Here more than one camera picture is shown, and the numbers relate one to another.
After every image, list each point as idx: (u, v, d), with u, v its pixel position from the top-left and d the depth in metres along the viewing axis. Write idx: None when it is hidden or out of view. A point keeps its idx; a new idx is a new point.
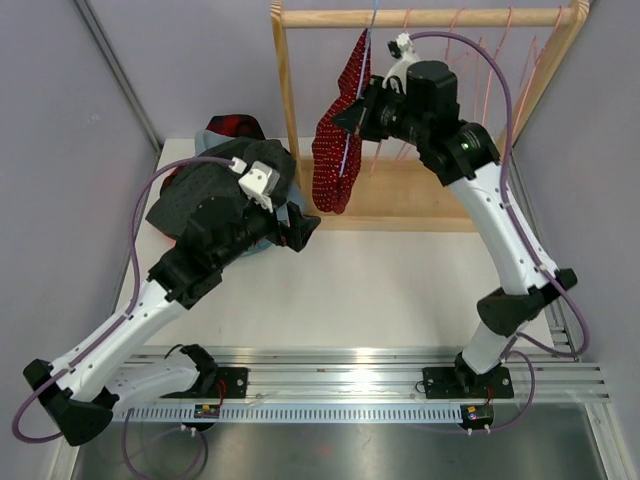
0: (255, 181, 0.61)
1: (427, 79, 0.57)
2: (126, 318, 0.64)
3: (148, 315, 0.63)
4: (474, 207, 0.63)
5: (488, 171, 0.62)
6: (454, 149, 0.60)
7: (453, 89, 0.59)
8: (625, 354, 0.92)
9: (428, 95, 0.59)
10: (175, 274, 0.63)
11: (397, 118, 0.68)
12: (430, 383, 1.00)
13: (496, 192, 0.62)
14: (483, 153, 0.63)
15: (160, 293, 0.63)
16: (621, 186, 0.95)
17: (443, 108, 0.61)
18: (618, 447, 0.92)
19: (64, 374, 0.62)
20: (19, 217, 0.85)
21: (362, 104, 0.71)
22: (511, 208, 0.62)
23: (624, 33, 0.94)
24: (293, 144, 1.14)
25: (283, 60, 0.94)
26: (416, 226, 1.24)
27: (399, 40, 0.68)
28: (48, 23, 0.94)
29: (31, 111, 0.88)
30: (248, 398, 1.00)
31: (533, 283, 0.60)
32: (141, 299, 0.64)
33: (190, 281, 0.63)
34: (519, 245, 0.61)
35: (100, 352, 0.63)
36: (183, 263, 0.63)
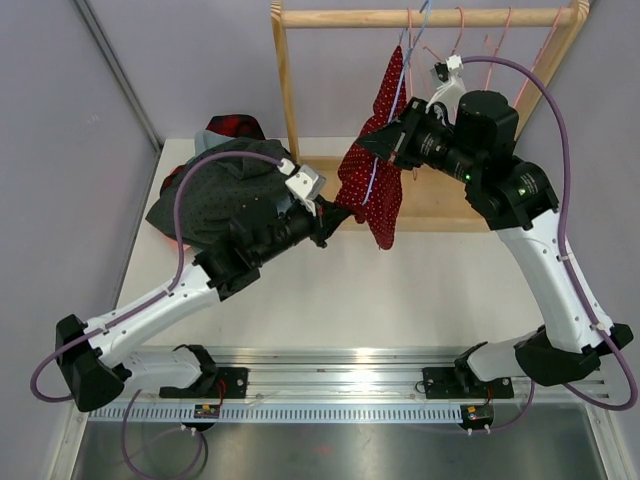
0: (301, 185, 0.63)
1: (487, 117, 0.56)
2: (166, 294, 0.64)
3: (188, 296, 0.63)
4: (529, 257, 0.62)
5: (544, 221, 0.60)
6: (510, 193, 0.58)
7: (512, 128, 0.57)
8: (625, 354, 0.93)
9: (485, 133, 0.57)
10: (217, 265, 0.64)
11: (442, 148, 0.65)
12: (430, 383, 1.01)
13: (553, 242, 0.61)
14: (539, 198, 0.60)
15: (200, 278, 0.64)
16: (620, 187, 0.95)
17: (500, 148, 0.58)
18: (618, 446, 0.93)
19: (97, 334, 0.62)
20: (18, 216, 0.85)
21: (403, 129, 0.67)
22: (569, 261, 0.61)
23: (623, 35, 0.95)
24: (293, 144, 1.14)
25: (283, 59, 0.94)
26: (417, 226, 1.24)
27: (449, 63, 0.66)
28: (48, 22, 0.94)
29: (30, 110, 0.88)
30: (248, 398, 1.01)
31: (588, 342, 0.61)
32: (183, 279, 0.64)
33: (230, 275, 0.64)
34: (576, 302, 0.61)
35: (136, 321, 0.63)
36: (225, 262, 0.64)
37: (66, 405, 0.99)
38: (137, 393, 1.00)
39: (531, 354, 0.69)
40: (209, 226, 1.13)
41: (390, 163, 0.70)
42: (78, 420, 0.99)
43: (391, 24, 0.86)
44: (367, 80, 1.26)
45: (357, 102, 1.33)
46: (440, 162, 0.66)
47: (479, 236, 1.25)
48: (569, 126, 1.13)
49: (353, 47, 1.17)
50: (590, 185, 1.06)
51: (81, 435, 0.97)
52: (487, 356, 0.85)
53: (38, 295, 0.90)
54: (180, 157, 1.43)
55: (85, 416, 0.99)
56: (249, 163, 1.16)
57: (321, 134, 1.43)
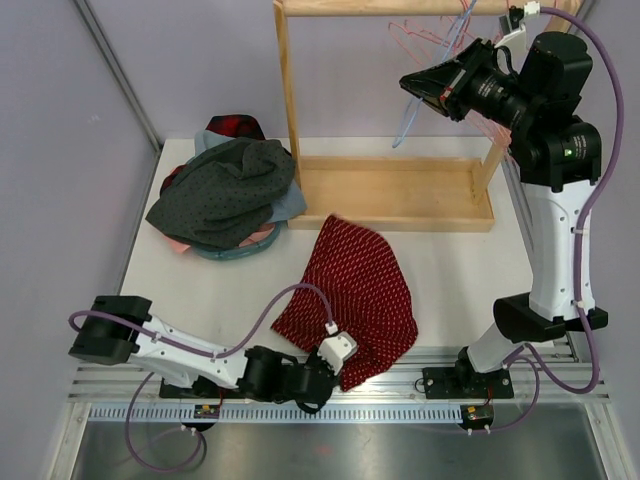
0: (341, 346, 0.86)
1: (557, 57, 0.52)
2: (210, 359, 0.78)
3: (218, 373, 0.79)
4: (545, 221, 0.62)
5: (574, 187, 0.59)
6: (554, 146, 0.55)
7: (581, 77, 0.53)
8: (625, 353, 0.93)
9: (549, 75, 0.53)
10: (253, 373, 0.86)
11: (502, 93, 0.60)
12: (430, 383, 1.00)
13: (575, 213, 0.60)
14: (582, 164, 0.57)
15: (238, 372, 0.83)
16: (620, 184, 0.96)
17: (560, 98, 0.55)
18: (618, 447, 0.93)
19: (149, 336, 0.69)
20: (18, 213, 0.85)
21: (463, 66, 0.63)
22: (581, 236, 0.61)
23: (623, 33, 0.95)
24: (293, 138, 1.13)
25: (285, 47, 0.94)
26: (428, 227, 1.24)
27: (527, 8, 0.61)
28: (49, 24, 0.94)
29: (31, 109, 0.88)
30: (248, 398, 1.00)
31: (561, 314, 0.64)
32: (227, 357, 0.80)
33: (254, 390, 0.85)
34: (570, 275, 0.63)
35: (180, 352, 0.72)
36: (261, 378, 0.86)
37: (66, 405, 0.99)
38: (138, 389, 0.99)
39: (506, 312, 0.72)
40: (208, 227, 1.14)
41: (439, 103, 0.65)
42: (78, 420, 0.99)
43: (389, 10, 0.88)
44: (368, 80, 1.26)
45: (358, 102, 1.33)
46: (497, 108, 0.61)
47: (480, 235, 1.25)
48: None
49: (354, 46, 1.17)
50: None
51: (81, 436, 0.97)
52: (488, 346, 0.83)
53: (39, 295, 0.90)
54: (181, 157, 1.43)
55: (85, 416, 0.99)
56: (247, 162, 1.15)
57: (322, 134, 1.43)
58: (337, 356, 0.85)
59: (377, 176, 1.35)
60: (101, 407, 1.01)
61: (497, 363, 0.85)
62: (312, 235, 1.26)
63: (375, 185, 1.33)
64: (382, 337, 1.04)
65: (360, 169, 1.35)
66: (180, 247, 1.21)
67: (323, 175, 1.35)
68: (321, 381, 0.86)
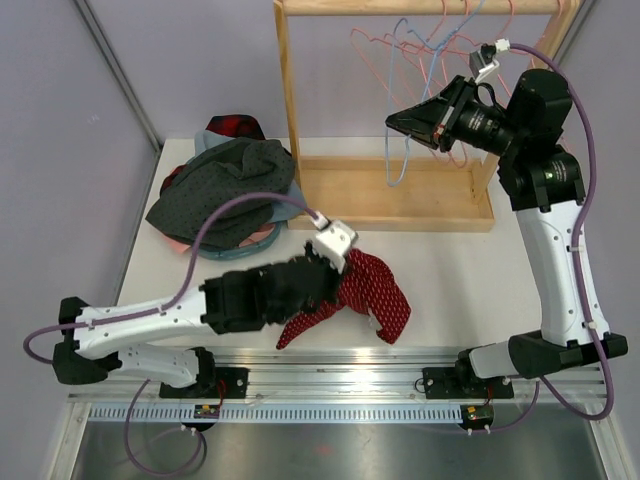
0: (337, 241, 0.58)
1: (540, 95, 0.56)
2: (158, 313, 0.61)
3: (176, 322, 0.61)
4: (541, 243, 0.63)
5: (564, 208, 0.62)
6: (536, 174, 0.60)
7: (562, 114, 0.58)
8: (625, 352, 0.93)
9: (532, 111, 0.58)
10: (225, 300, 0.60)
11: (492, 126, 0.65)
12: (429, 383, 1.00)
13: (567, 231, 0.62)
14: (565, 187, 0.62)
15: (201, 310, 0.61)
16: (618, 185, 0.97)
17: (544, 131, 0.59)
18: (619, 447, 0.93)
19: (83, 327, 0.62)
20: (18, 214, 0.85)
21: (450, 104, 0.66)
22: (578, 253, 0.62)
23: (622, 34, 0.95)
24: (293, 139, 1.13)
25: (285, 47, 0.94)
26: (425, 227, 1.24)
27: (499, 45, 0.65)
28: (48, 23, 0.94)
29: (31, 109, 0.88)
30: (248, 398, 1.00)
31: (575, 338, 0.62)
32: (180, 302, 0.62)
33: (228, 317, 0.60)
34: (574, 296, 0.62)
35: (119, 326, 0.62)
36: (232, 301, 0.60)
37: (66, 404, 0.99)
38: (137, 391, 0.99)
39: (521, 347, 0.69)
40: (208, 227, 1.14)
41: (431, 139, 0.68)
42: (78, 420, 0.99)
43: (387, 10, 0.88)
44: (368, 81, 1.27)
45: (358, 101, 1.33)
46: (489, 140, 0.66)
47: (480, 235, 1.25)
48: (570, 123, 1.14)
49: (355, 46, 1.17)
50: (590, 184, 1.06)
51: (81, 436, 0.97)
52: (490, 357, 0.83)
53: (39, 295, 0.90)
54: (181, 157, 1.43)
55: (85, 416, 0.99)
56: (247, 162, 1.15)
57: (321, 134, 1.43)
58: (333, 254, 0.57)
59: (377, 175, 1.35)
60: (101, 407, 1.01)
61: (496, 374, 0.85)
62: (312, 235, 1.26)
63: (375, 184, 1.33)
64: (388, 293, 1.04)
65: (361, 169, 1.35)
66: (181, 247, 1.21)
67: (323, 175, 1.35)
68: (305, 276, 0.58)
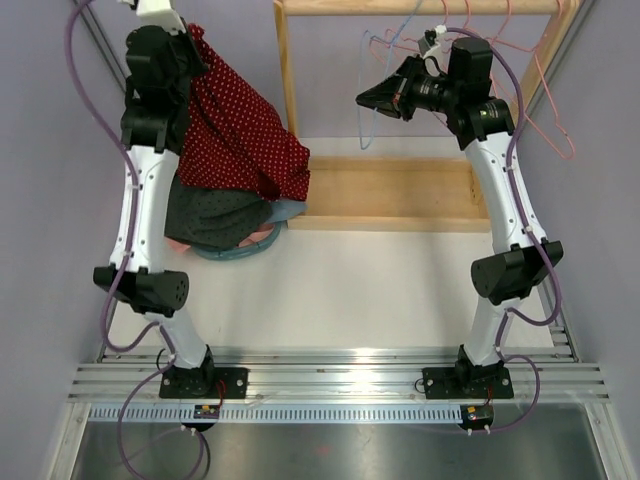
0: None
1: (465, 51, 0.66)
2: (140, 186, 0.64)
3: (154, 175, 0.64)
4: (481, 169, 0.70)
5: (499, 137, 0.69)
6: (473, 114, 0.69)
7: (489, 63, 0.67)
8: (625, 352, 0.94)
9: (464, 65, 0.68)
10: (146, 122, 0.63)
11: (438, 89, 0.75)
12: (429, 383, 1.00)
13: (502, 156, 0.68)
14: (498, 124, 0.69)
15: (149, 150, 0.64)
16: (616, 184, 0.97)
17: (475, 81, 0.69)
18: (618, 447, 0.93)
19: (129, 258, 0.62)
20: (18, 214, 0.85)
21: (404, 77, 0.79)
22: (513, 172, 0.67)
23: (621, 34, 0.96)
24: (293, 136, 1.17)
25: (285, 48, 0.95)
26: (426, 227, 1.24)
27: (437, 30, 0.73)
28: (49, 23, 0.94)
29: (32, 108, 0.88)
30: (248, 398, 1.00)
31: (517, 242, 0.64)
32: (138, 168, 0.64)
33: (166, 123, 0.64)
34: (513, 206, 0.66)
35: (141, 224, 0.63)
36: (147, 115, 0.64)
37: (65, 405, 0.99)
38: (132, 390, 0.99)
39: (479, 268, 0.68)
40: (207, 225, 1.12)
41: (394, 105, 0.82)
42: (78, 420, 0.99)
43: (386, 10, 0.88)
44: (369, 82, 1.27)
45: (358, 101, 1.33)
46: (437, 101, 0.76)
47: (480, 236, 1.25)
48: (571, 123, 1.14)
49: (355, 47, 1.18)
50: (589, 184, 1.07)
51: (81, 436, 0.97)
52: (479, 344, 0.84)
53: (40, 293, 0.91)
54: None
55: (85, 416, 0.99)
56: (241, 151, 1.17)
57: (322, 134, 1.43)
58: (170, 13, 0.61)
59: (378, 175, 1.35)
60: (101, 407, 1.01)
61: (490, 350, 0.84)
62: (313, 236, 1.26)
63: (376, 184, 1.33)
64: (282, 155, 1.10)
65: (361, 170, 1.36)
66: (181, 248, 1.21)
67: (324, 175, 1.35)
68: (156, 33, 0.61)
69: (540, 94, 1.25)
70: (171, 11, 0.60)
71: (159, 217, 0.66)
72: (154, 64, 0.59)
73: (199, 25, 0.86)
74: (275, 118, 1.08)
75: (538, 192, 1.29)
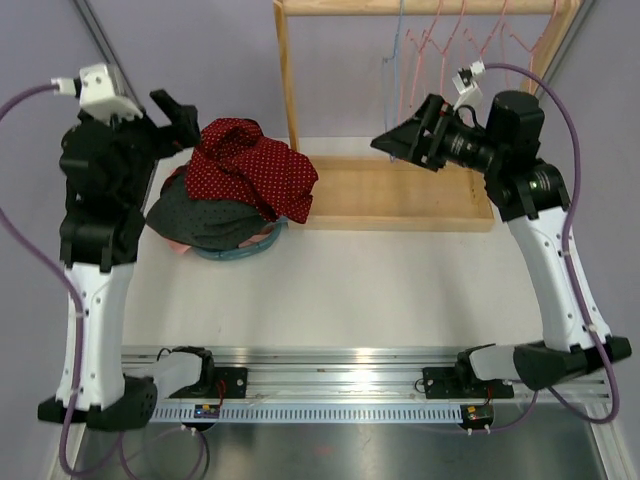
0: (96, 87, 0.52)
1: (514, 113, 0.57)
2: (84, 315, 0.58)
3: (100, 299, 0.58)
4: (533, 249, 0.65)
5: (552, 216, 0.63)
6: (520, 185, 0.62)
7: (539, 125, 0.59)
8: (626, 352, 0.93)
9: (510, 127, 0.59)
10: (88, 232, 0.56)
11: (473, 147, 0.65)
12: (429, 383, 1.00)
13: (556, 237, 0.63)
14: (551, 195, 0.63)
15: (95, 269, 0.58)
16: (617, 184, 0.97)
17: (522, 144, 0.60)
18: (618, 447, 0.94)
19: (77, 396, 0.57)
20: None
21: (415, 120, 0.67)
22: (570, 257, 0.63)
23: (622, 33, 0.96)
24: (293, 137, 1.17)
25: (285, 48, 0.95)
26: (426, 227, 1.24)
27: (472, 68, 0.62)
28: (49, 23, 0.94)
29: None
30: (248, 398, 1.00)
31: (577, 342, 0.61)
32: (83, 289, 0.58)
33: (113, 231, 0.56)
34: (573, 300, 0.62)
35: (89, 356, 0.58)
36: (90, 223, 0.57)
37: None
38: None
39: (529, 356, 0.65)
40: (208, 231, 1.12)
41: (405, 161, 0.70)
42: None
43: (385, 10, 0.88)
44: (369, 82, 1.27)
45: (358, 100, 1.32)
46: (472, 160, 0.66)
47: (481, 236, 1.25)
48: (571, 123, 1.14)
49: (354, 47, 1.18)
50: (590, 184, 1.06)
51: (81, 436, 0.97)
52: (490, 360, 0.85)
53: None
54: (181, 158, 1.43)
55: None
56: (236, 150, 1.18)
57: (322, 134, 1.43)
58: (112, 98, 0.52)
59: (378, 175, 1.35)
60: None
61: (495, 374, 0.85)
62: (312, 236, 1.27)
63: (376, 184, 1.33)
64: (286, 188, 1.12)
65: (362, 170, 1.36)
66: (181, 248, 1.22)
67: (323, 175, 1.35)
68: (102, 132, 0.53)
69: (540, 94, 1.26)
70: (117, 97, 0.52)
71: (110, 336, 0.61)
72: (96, 171, 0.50)
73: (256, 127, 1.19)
74: (291, 162, 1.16)
75: None
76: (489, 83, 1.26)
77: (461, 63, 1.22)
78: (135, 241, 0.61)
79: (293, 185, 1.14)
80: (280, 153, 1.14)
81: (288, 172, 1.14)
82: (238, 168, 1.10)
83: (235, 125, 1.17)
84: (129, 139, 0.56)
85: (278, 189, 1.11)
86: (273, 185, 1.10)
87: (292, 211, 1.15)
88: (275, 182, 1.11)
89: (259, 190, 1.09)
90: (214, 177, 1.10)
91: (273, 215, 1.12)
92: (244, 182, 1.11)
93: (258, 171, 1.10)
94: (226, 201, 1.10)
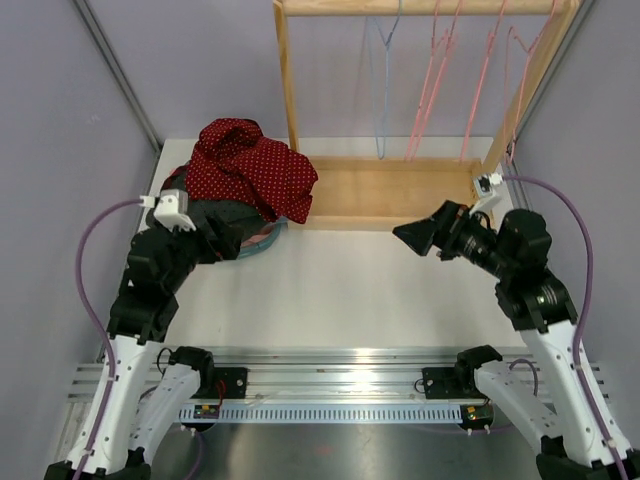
0: (168, 206, 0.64)
1: (523, 234, 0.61)
2: (115, 379, 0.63)
3: (132, 368, 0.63)
4: (545, 363, 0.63)
5: (562, 329, 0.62)
6: (527, 299, 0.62)
7: (547, 247, 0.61)
8: (626, 352, 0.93)
9: (518, 244, 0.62)
10: (135, 313, 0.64)
11: (483, 250, 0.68)
12: (429, 383, 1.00)
13: (568, 350, 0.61)
14: (558, 309, 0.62)
15: (133, 342, 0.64)
16: (616, 184, 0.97)
17: (531, 262, 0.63)
18: None
19: (87, 458, 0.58)
20: (18, 215, 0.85)
21: (432, 220, 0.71)
22: (582, 371, 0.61)
23: (622, 33, 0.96)
24: (293, 138, 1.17)
25: (284, 48, 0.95)
26: None
27: (491, 178, 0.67)
28: (49, 24, 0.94)
29: (32, 109, 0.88)
30: (248, 398, 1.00)
31: (598, 457, 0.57)
32: (118, 357, 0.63)
33: (154, 313, 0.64)
34: (588, 411, 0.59)
35: (107, 420, 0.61)
36: (137, 306, 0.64)
37: (65, 404, 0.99)
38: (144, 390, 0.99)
39: (550, 465, 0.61)
40: None
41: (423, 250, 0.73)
42: (78, 421, 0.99)
43: (385, 11, 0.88)
44: (368, 82, 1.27)
45: (358, 101, 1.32)
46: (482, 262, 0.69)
47: None
48: (571, 123, 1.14)
49: (354, 47, 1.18)
50: (589, 184, 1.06)
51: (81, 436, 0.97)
52: (496, 393, 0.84)
53: (39, 293, 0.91)
54: (181, 158, 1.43)
55: (85, 416, 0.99)
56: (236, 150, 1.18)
57: (321, 134, 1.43)
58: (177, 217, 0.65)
59: (378, 176, 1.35)
60: None
61: (504, 403, 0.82)
62: (312, 236, 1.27)
63: (375, 185, 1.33)
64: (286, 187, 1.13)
65: (362, 170, 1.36)
66: None
67: (323, 175, 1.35)
68: (159, 240, 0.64)
69: (540, 94, 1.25)
70: (181, 215, 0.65)
71: (130, 408, 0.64)
72: (153, 263, 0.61)
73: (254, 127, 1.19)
74: (291, 162, 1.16)
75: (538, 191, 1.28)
76: (488, 83, 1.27)
77: (461, 63, 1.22)
78: (167, 324, 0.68)
79: (293, 184, 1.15)
80: (280, 152, 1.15)
81: (289, 172, 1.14)
82: (239, 168, 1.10)
83: (235, 125, 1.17)
84: (182, 247, 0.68)
85: (278, 189, 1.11)
86: (274, 185, 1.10)
87: (291, 211, 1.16)
88: (276, 182, 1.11)
89: (260, 190, 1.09)
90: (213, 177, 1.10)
91: (273, 215, 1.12)
92: (244, 182, 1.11)
93: (258, 171, 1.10)
94: (226, 201, 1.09)
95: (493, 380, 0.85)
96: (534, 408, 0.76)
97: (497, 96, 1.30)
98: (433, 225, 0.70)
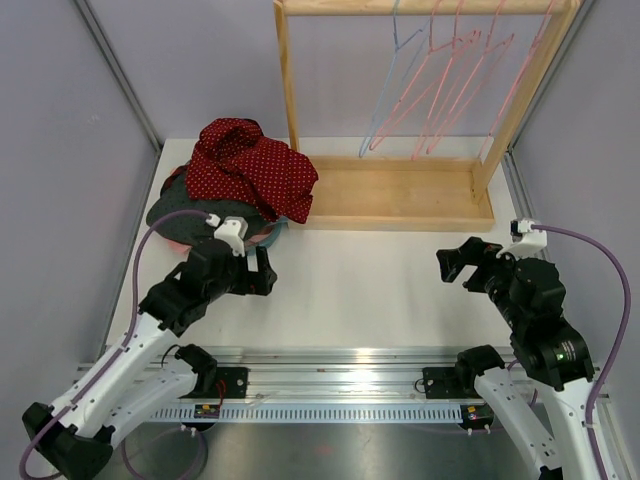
0: (230, 228, 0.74)
1: (536, 285, 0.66)
2: (123, 350, 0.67)
3: (143, 346, 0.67)
4: (558, 418, 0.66)
5: (578, 388, 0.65)
6: (547, 354, 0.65)
7: (560, 298, 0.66)
8: (627, 351, 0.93)
9: (532, 294, 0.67)
10: (167, 303, 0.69)
11: (498, 292, 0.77)
12: (429, 383, 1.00)
13: (581, 408, 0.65)
14: (576, 363, 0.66)
15: (154, 323, 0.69)
16: (617, 183, 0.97)
17: (546, 311, 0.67)
18: (618, 446, 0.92)
19: (67, 411, 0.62)
20: (16, 214, 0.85)
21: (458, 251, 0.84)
22: (593, 430, 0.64)
23: (623, 31, 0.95)
24: (294, 139, 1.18)
25: (285, 48, 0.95)
26: (425, 226, 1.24)
27: (520, 225, 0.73)
28: (48, 23, 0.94)
29: (30, 108, 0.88)
30: (248, 398, 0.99)
31: None
32: (135, 332, 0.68)
33: (182, 309, 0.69)
34: (593, 465, 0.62)
35: (101, 384, 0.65)
36: (174, 295, 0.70)
37: None
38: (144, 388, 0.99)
39: None
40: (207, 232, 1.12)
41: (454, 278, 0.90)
42: None
43: (379, 11, 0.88)
44: (367, 81, 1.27)
45: (357, 100, 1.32)
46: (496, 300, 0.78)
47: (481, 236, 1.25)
48: (571, 122, 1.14)
49: (353, 46, 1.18)
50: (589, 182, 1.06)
51: None
52: (496, 407, 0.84)
53: (38, 293, 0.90)
54: (181, 158, 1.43)
55: None
56: (237, 150, 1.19)
57: (321, 134, 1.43)
58: (235, 239, 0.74)
59: (378, 175, 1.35)
60: None
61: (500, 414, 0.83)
62: (311, 235, 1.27)
63: (375, 184, 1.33)
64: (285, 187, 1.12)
65: (362, 169, 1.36)
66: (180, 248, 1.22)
67: (323, 175, 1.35)
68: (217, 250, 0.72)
69: (541, 93, 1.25)
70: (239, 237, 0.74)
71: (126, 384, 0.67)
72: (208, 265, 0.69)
73: (256, 128, 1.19)
74: (291, 161, 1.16)
75: (538, 190, 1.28)
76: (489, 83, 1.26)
77: (461, 62, 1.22)
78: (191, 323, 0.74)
79: (294, 186, 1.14)
80: (280, 153, 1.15)
81: (288, 172, 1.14)
82: (239, 168, 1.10)
83: (235, 125, 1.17)
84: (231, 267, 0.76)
85: (278, 189, 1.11)
86: (274, 184, 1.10)
87: (292, 212, 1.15)
88: (274, 180, 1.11)
89: (260, 188, 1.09)
90: (214, 177, 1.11)
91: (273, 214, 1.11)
92: (243, 180, 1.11)
93: (258, 169, 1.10)
94: (226, 202, 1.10)
95: (494, 393, 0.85)
96: (536, 433, 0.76)
97: (498, 95, 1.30)
98: (457, 257, 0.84)
